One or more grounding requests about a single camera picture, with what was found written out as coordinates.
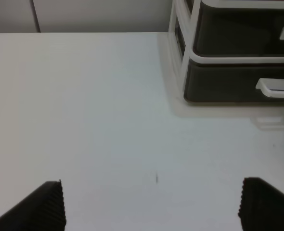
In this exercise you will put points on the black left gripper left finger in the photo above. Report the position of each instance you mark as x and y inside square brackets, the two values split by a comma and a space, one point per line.
[42, 210]

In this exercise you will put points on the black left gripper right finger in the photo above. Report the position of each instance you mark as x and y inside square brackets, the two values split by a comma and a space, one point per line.
[261, 207]

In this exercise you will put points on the dark bottom drawer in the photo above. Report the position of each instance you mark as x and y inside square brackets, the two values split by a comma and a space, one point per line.
[229, 83]

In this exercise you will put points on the dark drawer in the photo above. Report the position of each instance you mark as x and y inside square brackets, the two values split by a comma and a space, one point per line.
[239, 32]
[229, 83]

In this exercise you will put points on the dark middle drawer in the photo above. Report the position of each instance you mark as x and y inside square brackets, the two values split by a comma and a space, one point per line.
[239, 32]

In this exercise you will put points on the white plastic drawer cabinet frame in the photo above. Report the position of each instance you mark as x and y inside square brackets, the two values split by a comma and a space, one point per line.
[182, 31]

